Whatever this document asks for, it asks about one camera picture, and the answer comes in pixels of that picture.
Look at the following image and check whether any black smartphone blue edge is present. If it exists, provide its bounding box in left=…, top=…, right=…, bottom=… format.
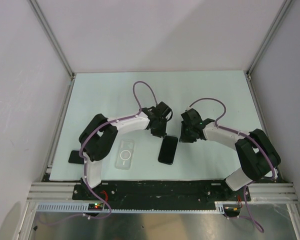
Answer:
left=158, top=135, right=179, bottom=165

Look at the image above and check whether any clear magsafe phone case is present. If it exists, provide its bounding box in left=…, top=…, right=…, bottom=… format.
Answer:
left=115, top=139, right=135, bottom=170

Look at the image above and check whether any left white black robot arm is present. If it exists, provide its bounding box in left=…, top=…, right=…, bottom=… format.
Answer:
left=78, top=107, right=171, bottom=200

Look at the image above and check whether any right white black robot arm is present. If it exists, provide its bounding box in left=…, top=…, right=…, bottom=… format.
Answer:
left=179, top=118, right=281, bottom=201

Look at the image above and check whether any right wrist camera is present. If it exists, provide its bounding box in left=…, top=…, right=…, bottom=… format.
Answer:
left=181, top=108, right=203, bottom=127

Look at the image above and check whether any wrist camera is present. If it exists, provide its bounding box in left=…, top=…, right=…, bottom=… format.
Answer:
left=181, top=108, right=203, bottom=127
left=153, top=101, right=172, bottom=119

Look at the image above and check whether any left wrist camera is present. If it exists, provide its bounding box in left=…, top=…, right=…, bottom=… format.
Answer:
left=153, top=101, right=172, bottom=119

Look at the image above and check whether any white slotted cable duct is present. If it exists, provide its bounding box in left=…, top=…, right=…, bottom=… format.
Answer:
left=36, top=202, right=227, bottom=215

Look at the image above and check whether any aluminium front frame rail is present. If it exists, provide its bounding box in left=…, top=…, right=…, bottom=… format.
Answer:
left=27, top=182, right=299, bottom=204

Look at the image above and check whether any right aluminium frame post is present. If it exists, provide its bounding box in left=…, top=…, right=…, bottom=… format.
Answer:
left=245, top=0, right=295, bottom=80

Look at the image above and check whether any aluminium frame post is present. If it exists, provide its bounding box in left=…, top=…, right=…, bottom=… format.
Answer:
left=27, top=0, right=76, bottom=78
left=245, top=0, right=295, bottom=80

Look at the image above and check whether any left aluminium frame post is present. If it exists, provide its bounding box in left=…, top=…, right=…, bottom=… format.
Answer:
left=27, top=0, right=76, bottom=78

